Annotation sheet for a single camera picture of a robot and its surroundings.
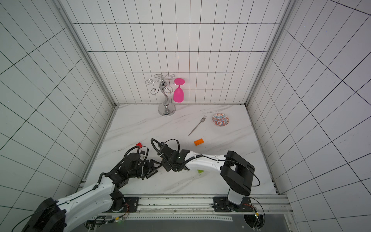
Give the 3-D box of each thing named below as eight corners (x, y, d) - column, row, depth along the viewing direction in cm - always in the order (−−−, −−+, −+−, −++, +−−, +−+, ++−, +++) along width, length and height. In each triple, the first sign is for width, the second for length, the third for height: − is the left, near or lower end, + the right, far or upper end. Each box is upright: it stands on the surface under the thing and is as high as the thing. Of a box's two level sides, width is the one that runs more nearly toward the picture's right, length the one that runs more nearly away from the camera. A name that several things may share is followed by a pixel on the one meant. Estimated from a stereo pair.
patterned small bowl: (213, 126, 107) (214, 123, 103) (211, 116, 113) (212, 113, 110) (228, 126, 107) (229, 123, 103) (226, 116, 113) (227, 113, 110)
